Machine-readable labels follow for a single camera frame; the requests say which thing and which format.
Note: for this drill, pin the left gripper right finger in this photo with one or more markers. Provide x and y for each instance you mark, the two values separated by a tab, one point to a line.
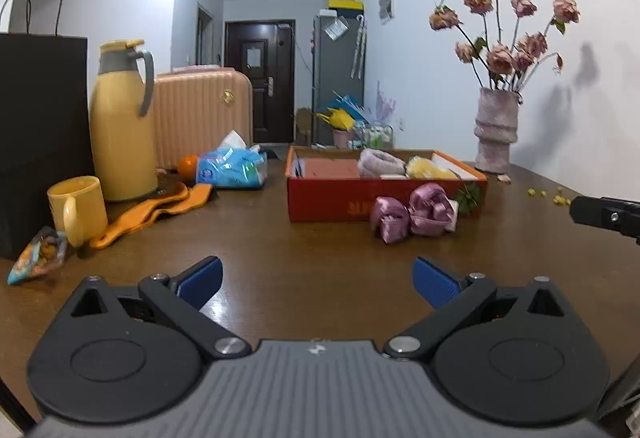
456	302

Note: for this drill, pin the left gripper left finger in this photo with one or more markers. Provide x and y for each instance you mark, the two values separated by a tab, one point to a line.
177	302

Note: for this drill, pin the lavender fluffy headband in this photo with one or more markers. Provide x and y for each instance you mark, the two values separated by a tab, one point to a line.
374	163

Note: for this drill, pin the pink sponge block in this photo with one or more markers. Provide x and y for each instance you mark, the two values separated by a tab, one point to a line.
330	168

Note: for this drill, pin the white yellow plush toy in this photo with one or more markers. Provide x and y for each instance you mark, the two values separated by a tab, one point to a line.
424	168

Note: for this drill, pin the purple satin scrunchie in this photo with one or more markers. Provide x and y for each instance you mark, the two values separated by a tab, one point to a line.
389	220
431	212

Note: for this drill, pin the orange fruit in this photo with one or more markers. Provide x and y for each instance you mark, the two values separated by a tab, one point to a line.
187	168

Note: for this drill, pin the yellow mug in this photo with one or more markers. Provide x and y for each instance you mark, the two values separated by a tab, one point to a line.
78	209

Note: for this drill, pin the colourful snack packet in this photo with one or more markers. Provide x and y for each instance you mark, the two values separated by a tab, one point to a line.
43	254

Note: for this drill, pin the blue tissue pack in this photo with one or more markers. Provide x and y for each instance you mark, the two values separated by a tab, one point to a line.
233	165

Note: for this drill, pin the pink textured vase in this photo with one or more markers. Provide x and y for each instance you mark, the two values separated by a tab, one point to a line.
496	128

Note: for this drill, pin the yellow thermos jug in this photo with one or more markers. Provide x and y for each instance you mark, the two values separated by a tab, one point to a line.
121	124

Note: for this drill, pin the orange cardboard box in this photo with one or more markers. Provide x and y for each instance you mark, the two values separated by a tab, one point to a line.
324	200

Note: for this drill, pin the pink ribbed suitcase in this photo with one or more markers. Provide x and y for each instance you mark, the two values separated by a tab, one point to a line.
194	108

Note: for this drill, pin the dried pink flowers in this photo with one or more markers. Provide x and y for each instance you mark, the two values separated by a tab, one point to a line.
503	55

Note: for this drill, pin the black paper bag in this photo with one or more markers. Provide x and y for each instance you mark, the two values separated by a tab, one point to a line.
44	128

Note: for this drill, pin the dark brown entrance door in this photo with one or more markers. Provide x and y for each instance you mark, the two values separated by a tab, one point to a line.
264	52

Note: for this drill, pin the grey refrigerator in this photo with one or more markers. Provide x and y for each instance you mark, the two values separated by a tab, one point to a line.
338	53

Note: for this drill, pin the wire storage cart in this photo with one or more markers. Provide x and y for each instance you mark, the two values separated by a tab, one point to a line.
374	136

